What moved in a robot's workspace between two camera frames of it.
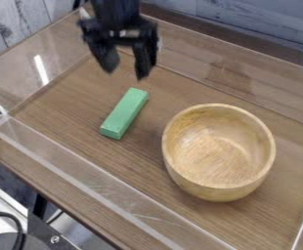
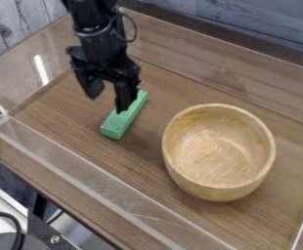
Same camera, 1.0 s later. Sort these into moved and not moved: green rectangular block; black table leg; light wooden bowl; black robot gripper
Moved: black robot gripper
Not moved: green rectangular block; light wooden bowl; black table leg
